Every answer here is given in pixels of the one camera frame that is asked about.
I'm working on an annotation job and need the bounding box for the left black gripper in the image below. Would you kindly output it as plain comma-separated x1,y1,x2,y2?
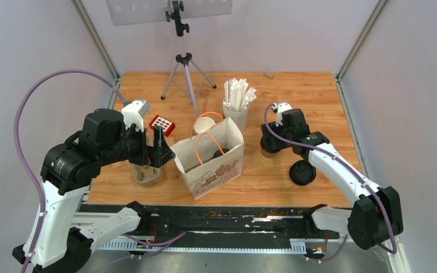
101,119,177,166

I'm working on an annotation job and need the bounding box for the kraft paper takeout bag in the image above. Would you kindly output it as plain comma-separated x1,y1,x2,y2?
171,118,245,200

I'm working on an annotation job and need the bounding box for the black plastic cup lid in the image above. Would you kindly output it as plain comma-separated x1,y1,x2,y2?
213,148,230,159

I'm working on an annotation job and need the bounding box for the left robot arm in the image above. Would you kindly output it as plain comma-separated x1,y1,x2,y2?
13,109,175,272

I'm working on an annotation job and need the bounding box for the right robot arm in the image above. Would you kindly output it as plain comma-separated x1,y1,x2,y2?
260,103,403,254

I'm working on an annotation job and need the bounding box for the brown pulp cup carrier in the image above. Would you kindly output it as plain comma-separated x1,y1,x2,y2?
132,135,163,187

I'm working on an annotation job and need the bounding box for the red keypad box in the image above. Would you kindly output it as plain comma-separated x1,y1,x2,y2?
149,115,176,137

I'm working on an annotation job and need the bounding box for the stack of black lids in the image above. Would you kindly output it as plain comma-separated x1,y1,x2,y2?
288,160,316,186

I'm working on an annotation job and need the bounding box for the stack of paper cups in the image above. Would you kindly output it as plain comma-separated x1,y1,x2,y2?
193,117,216,135

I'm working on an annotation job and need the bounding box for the white straw holder cup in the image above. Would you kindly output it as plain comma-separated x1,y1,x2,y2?
222,101,249,131

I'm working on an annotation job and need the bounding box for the bundle of wrapped straws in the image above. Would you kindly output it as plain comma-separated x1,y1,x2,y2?
222,78,257,113

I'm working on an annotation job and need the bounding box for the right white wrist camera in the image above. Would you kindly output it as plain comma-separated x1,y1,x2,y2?
272,102,292,127

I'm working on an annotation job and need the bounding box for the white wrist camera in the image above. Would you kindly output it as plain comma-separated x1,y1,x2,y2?
272,102,292,127
121,99,150,132

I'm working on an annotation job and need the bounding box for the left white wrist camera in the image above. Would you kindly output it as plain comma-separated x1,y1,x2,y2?
121,99,150,132

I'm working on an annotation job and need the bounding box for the grey camera tripod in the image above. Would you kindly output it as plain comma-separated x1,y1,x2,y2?
160,1,217,117

